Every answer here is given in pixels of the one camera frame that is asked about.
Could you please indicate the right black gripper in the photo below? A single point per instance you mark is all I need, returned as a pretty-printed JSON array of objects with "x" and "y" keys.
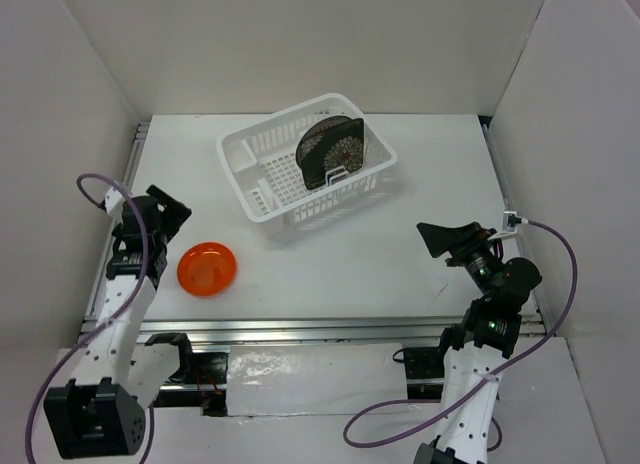
[{"x": 461, "y": 241}]

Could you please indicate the white foam board cover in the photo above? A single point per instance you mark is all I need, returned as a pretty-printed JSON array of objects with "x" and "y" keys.
[{"x": 328, "y": 379}]

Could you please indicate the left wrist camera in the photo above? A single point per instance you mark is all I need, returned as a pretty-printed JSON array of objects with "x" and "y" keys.
[{"x": 114, "y": 201}]

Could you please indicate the aluminium rail frame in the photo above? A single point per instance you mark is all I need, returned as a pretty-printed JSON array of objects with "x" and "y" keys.
[{"x": 361, "y": 271}]

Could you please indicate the black square floral plate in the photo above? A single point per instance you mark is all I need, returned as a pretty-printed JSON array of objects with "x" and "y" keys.
[{"x": 340, "y": 148}]

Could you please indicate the white plastic dish rack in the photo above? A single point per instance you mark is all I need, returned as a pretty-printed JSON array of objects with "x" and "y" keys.
[{"x": 259, "y": 162}]

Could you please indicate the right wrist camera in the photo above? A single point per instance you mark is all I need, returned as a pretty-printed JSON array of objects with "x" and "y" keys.
[{"x": 511, "y": 221}]

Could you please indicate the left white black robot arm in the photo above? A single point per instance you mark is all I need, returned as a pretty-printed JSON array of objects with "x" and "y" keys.
[{"x": 103, "y": 409}]

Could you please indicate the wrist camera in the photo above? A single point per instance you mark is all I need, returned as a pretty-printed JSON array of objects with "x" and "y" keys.
[
  {"x": 114, "y": 201},
  {"x": 511, "y": 221}
]

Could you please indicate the orange round plate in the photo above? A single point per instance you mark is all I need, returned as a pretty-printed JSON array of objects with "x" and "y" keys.
[{"x": 206, "y": 269}]

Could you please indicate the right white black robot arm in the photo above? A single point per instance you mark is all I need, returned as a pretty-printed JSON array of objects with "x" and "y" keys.
[{"x": 474, "y": 349}]

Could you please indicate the white round sunburst plate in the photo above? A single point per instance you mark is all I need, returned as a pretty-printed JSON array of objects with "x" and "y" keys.
[{"x": 328, "y": 123}]

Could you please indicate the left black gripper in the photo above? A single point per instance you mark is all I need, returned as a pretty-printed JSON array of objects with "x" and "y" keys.
[{"x": 174, "y": 212}]

